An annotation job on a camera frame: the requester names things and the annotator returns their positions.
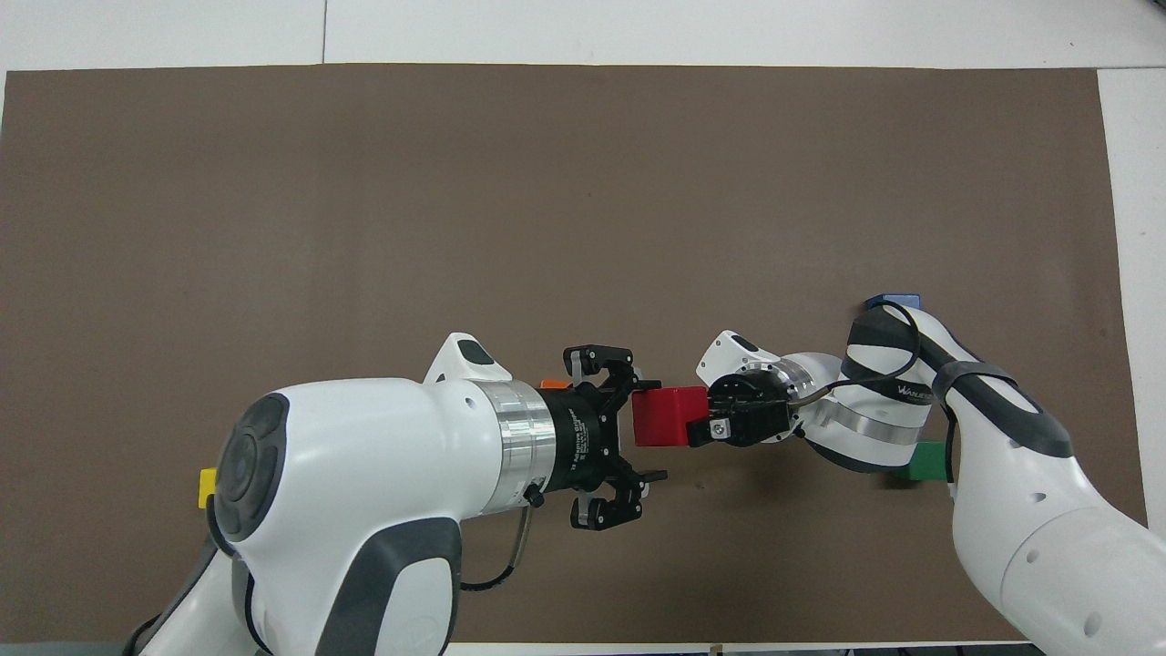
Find red wooden block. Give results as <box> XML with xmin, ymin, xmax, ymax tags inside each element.
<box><xmin>631</xmin><ymin>385</ymin><xmax>711</xmax><ymax>448</ymax></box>

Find brown table mat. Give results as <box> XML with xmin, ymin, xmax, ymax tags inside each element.
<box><xmin>0</xmin><ymin>63</ymin><xmax>1149</xmax><ymax>645</ymax></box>

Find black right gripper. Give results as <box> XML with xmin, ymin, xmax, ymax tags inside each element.
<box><xmin>686</xmin><ymin>374</ymin><xmax>795</xmax><ymax>449</ymax></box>

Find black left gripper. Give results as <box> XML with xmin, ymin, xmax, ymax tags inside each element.
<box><xmin>541</xmin><ymin>343</ymin><xmax>670</xmax><ymax>533</ymax></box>

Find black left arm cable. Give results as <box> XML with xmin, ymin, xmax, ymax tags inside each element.
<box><xmin>458</xmin><ymin>487</ymin><xmax>546</xmax><ymax>593</ymax></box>

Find green wooden block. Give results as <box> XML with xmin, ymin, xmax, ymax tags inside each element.
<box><xmin>891</xmin><ymin>441</ymin><xmax>950</xmax><ymax>482</ymax></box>

